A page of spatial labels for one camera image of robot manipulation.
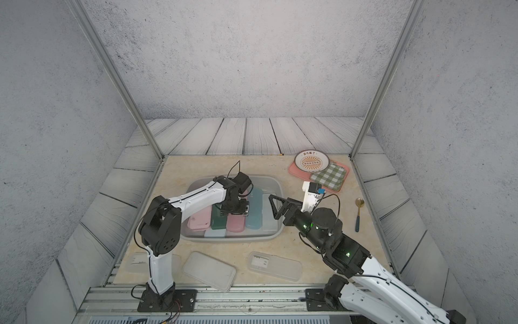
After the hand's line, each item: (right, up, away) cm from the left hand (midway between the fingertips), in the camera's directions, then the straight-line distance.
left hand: (243, 214), depth 91 cm
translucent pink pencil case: (-3, -3, -4) cm, 6 cm away
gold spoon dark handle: (+55, +5, +8) cm, 56 cm away
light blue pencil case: (-12, -8, -3) cm, 14 cm away
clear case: (-40, -17, -10) cm, 45 cm away
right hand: (+14, +11, -27) cm, 32 cm away
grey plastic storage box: (+12, +12, +8) cm, 19 cm away
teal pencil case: (+5, -2, 0) cm, 5 cm away
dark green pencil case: (-11, -3, -1) cm, 11 cm away
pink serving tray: (+26, +19, +24) cm, 40 cm away
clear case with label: (+13, -18, -10) cm, 25 cm away
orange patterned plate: (+37, +25, +26) cm, 52 cm away
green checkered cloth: (+46, +16, +18) cm, 51 cm away
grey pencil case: (-12, -19, -12) cm, 26 cm away
